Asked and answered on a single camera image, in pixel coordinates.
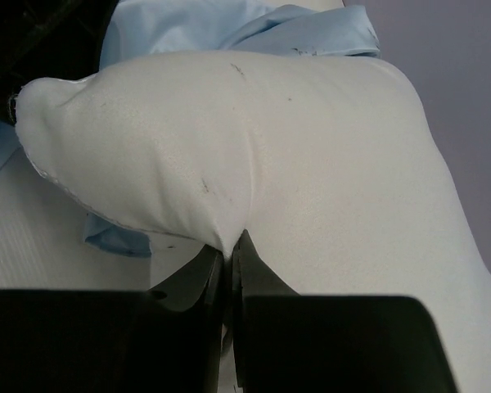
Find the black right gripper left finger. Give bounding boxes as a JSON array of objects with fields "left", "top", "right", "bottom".
[{"left": 0, "top": 246, "right": 223, "bottom": 392}]

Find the white pillow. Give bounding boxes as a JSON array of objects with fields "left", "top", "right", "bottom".
[{"left": 16, "top": 51, "right": 491, "bottom": 392}]

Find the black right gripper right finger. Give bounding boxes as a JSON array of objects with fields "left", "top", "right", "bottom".
[{"left": 232, "top": 233, "right": 453, "bottom": 392}]

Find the light blue pillowcase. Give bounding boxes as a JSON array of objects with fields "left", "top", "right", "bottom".
[{"left": 0, "top": 0, "right": 382, "bottom": 258}]

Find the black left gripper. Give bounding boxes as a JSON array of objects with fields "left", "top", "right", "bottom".
[{"left": 0, "top": 0, "right": 118, "bottom": 124}]

